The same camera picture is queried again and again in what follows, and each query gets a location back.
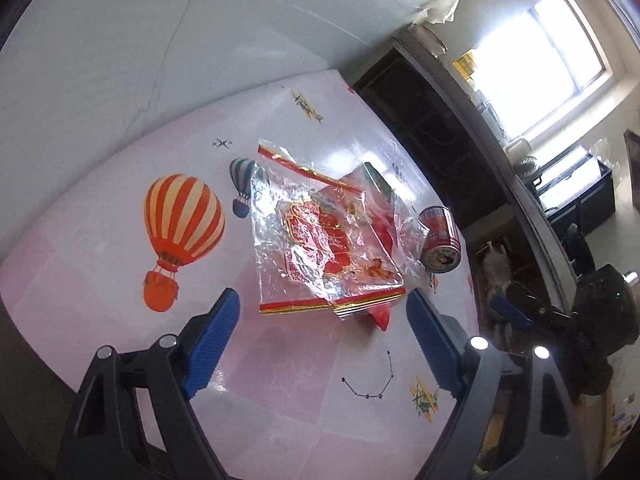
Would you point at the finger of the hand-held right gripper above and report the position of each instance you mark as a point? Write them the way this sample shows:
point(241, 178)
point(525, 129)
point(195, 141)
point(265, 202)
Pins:
point(510, 312)
point(542, 302)

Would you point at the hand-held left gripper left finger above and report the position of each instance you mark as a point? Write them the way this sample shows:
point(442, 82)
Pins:
point(212, 345)

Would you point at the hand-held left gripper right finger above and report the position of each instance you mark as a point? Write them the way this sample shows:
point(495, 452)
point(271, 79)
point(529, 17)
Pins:
point(435, 340)

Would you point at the red drink can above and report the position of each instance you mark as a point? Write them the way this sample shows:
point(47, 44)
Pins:
point(435, 225)

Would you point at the clear red-printed snack bag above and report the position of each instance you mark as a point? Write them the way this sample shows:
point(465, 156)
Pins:
point(320, 230)

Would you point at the white plastic bag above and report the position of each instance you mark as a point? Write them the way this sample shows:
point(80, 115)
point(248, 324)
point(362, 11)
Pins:
point(495, 265)

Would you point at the pink printed table cover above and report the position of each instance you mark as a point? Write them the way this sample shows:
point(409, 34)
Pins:
point(300, 370)

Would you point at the concrete counter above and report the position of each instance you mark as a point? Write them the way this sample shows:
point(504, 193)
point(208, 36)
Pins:
point(470, 105)

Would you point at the yellow box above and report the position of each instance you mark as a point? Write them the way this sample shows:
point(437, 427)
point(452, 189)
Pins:
point(466, 64)

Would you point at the bright window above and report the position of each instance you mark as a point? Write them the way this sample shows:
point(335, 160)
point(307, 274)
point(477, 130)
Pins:
point(540, 50)

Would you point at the copper pot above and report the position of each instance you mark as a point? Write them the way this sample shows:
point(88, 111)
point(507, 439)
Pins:
point(430, 40)

